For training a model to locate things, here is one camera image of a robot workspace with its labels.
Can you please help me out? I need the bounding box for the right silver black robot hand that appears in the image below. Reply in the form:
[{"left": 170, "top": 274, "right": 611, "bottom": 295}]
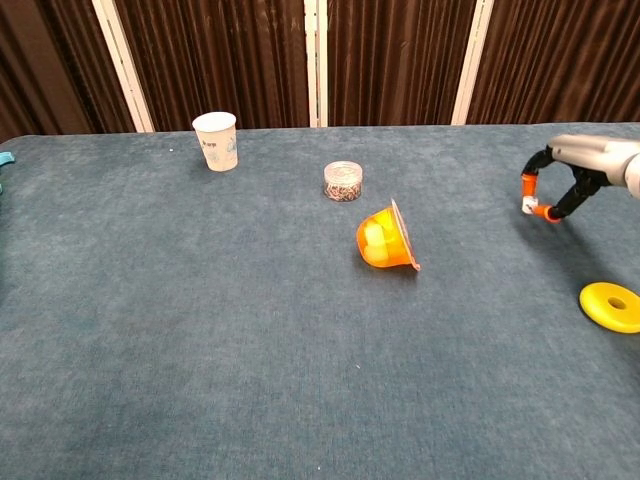
[{"left": 519, "top": 133, "right": 640, "bottom": 224}]

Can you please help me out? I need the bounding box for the black pleated curtain panel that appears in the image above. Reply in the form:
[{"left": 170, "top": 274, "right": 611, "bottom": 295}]
[
  {"left": 325, "top": 0, "right": 477, "bottom": 128},
  {"left": 466, "top": 0, "right": 640, "bottom": 126},
  {"left": 0, "top": 0, "right": 137, "bottom": 145},
  {"left": 113, "top": 0, "right": 311, "bottom": 133}
]

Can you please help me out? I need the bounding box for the orange jelly cup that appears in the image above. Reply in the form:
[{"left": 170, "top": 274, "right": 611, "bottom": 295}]
[{"left": 355, "top": 198, "right": 423, "bottom": 273}]

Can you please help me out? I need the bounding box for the small clear sprinkles jar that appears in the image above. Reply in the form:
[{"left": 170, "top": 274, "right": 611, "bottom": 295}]
[{"left": 323, "top": 160, "right": 365, "bottom": 203}]

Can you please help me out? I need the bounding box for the white paper cup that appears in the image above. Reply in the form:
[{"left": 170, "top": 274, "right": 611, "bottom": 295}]
[{"left": 191, "top": 111, "right": 239, "bottom": 173}]

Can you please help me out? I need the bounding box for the blue carpet table mat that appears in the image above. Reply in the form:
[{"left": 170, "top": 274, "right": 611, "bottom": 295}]
[{"left": 0, "top": 121, "right": 640, "bottom": 480}]

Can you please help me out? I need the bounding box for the teal yellow toy syringe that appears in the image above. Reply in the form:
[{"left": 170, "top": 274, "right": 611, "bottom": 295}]
[{"left": 0, "top": 150, "right": 17, "bottom": 197}]

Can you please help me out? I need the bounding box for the yellow plastic ring disc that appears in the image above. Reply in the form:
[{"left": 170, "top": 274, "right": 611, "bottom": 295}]
[{"left": 578, "top": 281, "right": 640, "bottom": 335}]

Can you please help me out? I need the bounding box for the white partition frame post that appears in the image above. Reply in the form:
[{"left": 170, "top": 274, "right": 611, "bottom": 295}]
[
  {"left": 304, "top": 0, "right": 330, "bottom": 129},
  {"left": 450, "top": 0, "right": 495, "bottom": 126},
  {"left": 91, "top": 0, "right": 155, "bottom": 134}
]

